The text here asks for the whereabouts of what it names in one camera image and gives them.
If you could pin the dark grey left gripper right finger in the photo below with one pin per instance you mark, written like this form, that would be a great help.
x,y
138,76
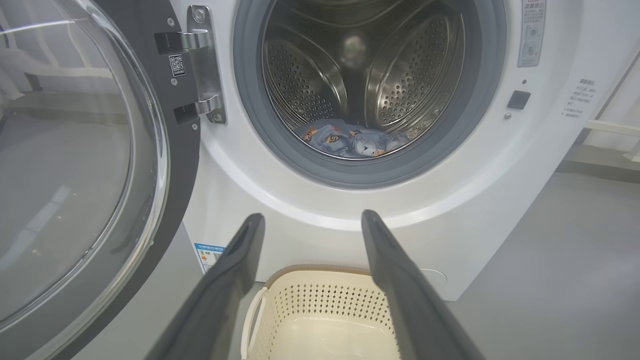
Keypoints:
x,y
410,300

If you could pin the small QR code sticker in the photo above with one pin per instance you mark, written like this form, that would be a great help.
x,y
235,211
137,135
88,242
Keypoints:
x,y
176,65

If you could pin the steel perforated drum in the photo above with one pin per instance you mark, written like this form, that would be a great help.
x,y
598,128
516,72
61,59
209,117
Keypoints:
x,y
415,65

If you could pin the white front-load washing machine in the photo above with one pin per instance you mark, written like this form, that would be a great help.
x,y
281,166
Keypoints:
x,y
475,190

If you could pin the dark grey round glass door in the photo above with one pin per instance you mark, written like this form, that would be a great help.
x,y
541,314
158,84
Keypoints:
x,y
75,175

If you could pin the blue energy label sticker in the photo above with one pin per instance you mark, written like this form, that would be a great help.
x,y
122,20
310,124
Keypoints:
x,y
209,257

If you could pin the white warning label sticker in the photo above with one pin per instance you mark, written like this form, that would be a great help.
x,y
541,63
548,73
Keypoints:
x,y
531,35

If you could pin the cream perforated laundry basket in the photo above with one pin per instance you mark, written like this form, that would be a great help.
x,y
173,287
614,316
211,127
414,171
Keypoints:
x,y
325,325

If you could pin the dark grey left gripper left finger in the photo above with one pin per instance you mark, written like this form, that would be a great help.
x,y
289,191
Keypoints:
x,y
220,295

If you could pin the chrome door hinge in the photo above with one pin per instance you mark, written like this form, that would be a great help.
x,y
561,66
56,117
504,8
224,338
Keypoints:
x,y
206,65

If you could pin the white metal railing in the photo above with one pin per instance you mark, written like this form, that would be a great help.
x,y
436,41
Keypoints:
x,y
612,127

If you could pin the blue patterned garment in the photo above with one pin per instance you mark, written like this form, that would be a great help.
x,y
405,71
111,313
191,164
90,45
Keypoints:
x,y
350,140

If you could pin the black text instruction sticker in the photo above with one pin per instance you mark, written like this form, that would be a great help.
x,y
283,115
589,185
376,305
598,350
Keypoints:
x,y
580,97

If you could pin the round white filter cover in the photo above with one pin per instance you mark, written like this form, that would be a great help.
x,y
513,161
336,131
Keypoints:
x,y
436,280

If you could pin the grey rubber door gasket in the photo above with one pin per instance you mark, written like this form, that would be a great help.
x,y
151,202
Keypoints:
x,y
250,100

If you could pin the black door latch socket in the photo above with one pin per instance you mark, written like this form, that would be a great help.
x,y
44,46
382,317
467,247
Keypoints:
x,y
519,100

